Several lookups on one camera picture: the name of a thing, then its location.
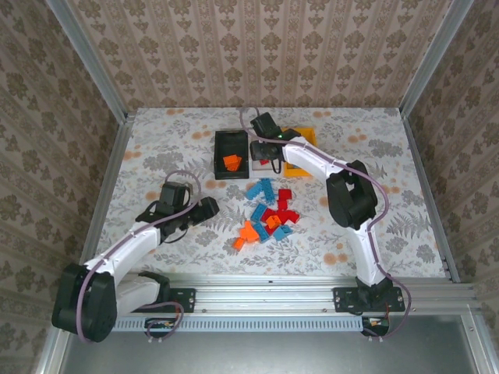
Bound white plastic bin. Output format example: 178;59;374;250
248;130;285;175

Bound black plastic bin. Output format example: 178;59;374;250
213;129;251;181

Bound long blue lego brick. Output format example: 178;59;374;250
259;178;278;203

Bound yellow plastic bin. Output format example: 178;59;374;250
281;126;317;179

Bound floral patterned tablecloth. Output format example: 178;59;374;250
91;107;448;278

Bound grey metal panel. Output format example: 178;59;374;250
58;316;480;374

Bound thin black left wrist cable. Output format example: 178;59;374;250
161;229;192;245

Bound aluminium table side rail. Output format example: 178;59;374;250
73;113;136;284

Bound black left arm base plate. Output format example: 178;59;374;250
126;287;196;314

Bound aluminium mounting rail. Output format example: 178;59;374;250
57;272;481;315

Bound grey slotted cable duct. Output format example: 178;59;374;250
71;316;363;333

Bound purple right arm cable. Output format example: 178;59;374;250
239;107;413;342

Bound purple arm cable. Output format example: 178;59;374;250
76;170;203;344
239;107;413;342

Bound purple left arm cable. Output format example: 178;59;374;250
76;170;203;344

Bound aluminium frame post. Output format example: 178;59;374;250
399;0;475;116
45;0;129;122

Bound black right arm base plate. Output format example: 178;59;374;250
333;286;406;314

